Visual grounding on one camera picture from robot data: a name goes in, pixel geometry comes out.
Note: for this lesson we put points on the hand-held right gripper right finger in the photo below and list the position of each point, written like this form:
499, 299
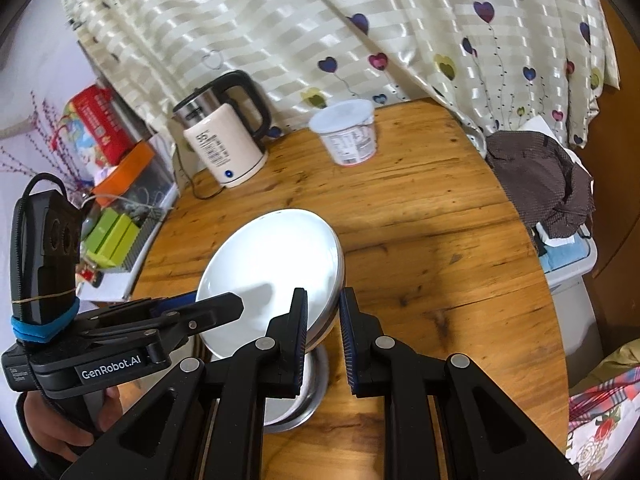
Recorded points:
348, 345

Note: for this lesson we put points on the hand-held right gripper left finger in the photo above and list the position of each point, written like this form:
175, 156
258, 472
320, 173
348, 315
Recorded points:
297, 340

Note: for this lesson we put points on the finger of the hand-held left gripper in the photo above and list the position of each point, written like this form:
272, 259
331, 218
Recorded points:
210, 310
175, 304

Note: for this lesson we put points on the stainless steel bowl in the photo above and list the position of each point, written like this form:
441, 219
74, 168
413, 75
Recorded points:
295, 405

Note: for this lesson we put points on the white bowl with blue rim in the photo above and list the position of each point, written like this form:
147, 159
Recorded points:
265, 270

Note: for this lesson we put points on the person's left hand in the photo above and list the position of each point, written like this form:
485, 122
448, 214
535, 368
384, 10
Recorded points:
55, 447

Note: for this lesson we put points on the small red jar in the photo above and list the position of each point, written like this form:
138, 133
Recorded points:
87, 275

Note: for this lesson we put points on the grey striped box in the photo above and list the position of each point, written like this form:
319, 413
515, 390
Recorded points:
147, 240

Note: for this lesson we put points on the orange lidded clear box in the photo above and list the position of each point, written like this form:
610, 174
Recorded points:
132, 165

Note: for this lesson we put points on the dried purple bud branches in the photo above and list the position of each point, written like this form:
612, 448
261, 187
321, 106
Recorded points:
50, 130

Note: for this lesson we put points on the red printed box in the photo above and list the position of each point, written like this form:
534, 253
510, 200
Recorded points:
95, 120

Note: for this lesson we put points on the white electric kettle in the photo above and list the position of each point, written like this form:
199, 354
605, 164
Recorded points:
220, 140

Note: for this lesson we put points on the white plastic tub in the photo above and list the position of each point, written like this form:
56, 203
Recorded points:
350, 135

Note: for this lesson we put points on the white plastic bin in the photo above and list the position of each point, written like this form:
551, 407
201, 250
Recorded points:
570, 280

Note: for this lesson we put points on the brown dotted cloth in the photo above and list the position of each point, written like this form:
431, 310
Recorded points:
540, 180

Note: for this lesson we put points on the floral printed cloth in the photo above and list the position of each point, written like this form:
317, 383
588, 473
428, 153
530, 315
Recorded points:
600, 430

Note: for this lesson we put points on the wooden door panel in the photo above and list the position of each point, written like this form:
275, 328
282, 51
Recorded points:
620, 160

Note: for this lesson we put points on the striped curtain with hearts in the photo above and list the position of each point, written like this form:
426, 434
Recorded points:
400, 20

